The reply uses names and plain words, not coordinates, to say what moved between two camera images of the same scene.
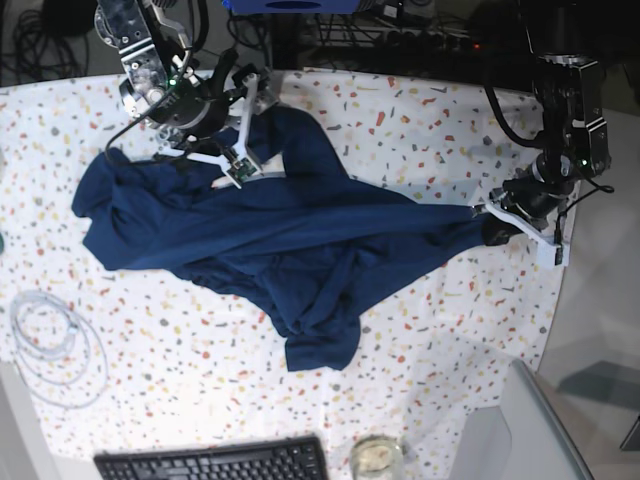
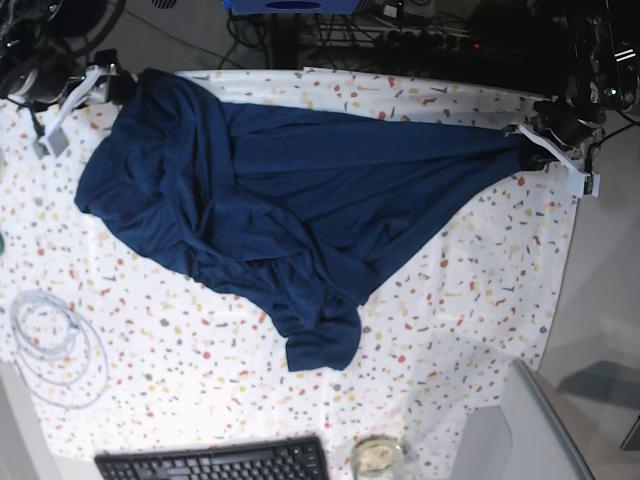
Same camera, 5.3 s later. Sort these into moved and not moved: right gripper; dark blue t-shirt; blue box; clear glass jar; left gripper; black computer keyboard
Moved: right gripper; dark blue t-shirt; left gripper
Not moved: black computer keyboard; blue box; clear glass jar
